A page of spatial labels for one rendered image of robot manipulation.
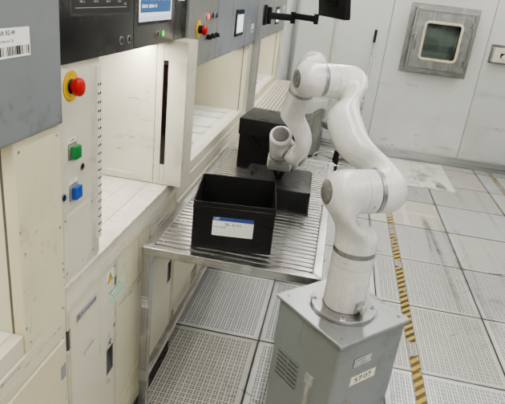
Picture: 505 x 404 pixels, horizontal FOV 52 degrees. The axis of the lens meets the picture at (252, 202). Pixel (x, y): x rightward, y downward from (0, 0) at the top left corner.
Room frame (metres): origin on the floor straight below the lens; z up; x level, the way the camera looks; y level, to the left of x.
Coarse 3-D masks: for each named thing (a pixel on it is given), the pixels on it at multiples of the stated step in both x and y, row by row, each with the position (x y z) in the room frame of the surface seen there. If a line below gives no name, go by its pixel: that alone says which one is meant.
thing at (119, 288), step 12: (72, 0) 1.13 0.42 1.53; (84, 0) 1.18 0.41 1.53; (96, 0) 1.24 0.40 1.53; (108, 0) 1.30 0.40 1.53; (120, 0) 1.37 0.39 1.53; (180, 0) 1.86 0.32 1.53; (72, 12) 1.13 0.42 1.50; (84, 12) 1.18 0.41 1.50; (96, 12) 1.24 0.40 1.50; (108, 12) 1.30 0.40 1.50; (120, 12) 1.37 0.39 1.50; (144, 24) 1.54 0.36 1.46; (72, 72) 1.14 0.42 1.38; (72, 96) 1.13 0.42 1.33; (72, 180) 1.12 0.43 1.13; (120, 288) 1.39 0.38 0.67; (108, 300) 1.31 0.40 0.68; (156, 372) 1.79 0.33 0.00
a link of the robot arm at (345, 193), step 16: (336, 176) 1.26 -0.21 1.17; (352, 176) 1.25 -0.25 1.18; (368, 176) 1.27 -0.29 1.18; (336, 192) 1.23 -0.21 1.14; (352, 192) 1.23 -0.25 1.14; (368, 192) 1.24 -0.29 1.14; (336, 208) 1.22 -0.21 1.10; (352, 208) 1.22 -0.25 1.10; (368, 208) 1.25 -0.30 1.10; (336, 224) 1.28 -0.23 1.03; (352, 224) 1.23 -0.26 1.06; (336, 240) 1.29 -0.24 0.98; (352, 240) 1.25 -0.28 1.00; (368, 240) 1.25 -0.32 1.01; (352, 256) 1.25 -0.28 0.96; (368, 256) 1.25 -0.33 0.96
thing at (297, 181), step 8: (248, 168) 2.16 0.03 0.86; (256, 168) 2.17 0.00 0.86; (264, 168) 2.18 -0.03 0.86; (248, 176) 2.05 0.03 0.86; (256, 176) 2.06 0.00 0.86; (264, 176) 2.07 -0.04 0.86; (272, 176) 2.09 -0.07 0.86; (288, 176) 2.11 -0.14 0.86; (296, 176) 2.12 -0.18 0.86; (304, 176) 2.14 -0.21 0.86; (280, 184) 2.00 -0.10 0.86; (288, 184) 2.01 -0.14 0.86; (296, 184) 2.02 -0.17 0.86; (304, 184) 2.04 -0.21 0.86; (280, 192) 1.95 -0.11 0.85; (288, 192) 1.94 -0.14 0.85; (296, 192) 1.94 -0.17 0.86; (304, 192) 1.94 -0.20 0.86; (280, 200) 1.95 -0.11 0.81; (288, 200) 1.94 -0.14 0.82; (296, 200) 1.94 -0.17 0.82; (304, 200) 1.94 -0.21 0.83; (280, 208) 1.95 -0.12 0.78; (288, 208) 1.94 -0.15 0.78; (296, 208) 1.94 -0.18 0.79; (304, 208) 1.94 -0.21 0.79
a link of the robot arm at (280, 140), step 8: (280, 128) 1.88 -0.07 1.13; (288, 128) 1.88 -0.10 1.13; (272, 136) 1.86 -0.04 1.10; (280, 136) 1.85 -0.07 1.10; (288, 136) 1.86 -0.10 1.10; (272, 144) 1.86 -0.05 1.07; (280, 144) 1.84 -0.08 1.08; (288, 144) 1.85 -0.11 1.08; (272, 152) 1.90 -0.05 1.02; (280, 152) 1.87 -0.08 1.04; (280, 160) 1.92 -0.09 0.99
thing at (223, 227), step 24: (216, 192) 1.83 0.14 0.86; (240, 192) 1.83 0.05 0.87; (264, 192) 1.83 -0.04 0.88; (192, 216) 1.57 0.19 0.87; (216, 216) 1.56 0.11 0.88; (240, 216) 1.56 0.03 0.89; (264, 216) 1.56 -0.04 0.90; (192, 240) 1.56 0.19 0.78; (216, 240) 1.56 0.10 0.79; (240, 240) 1.56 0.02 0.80; (264, 240) 1.56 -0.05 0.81
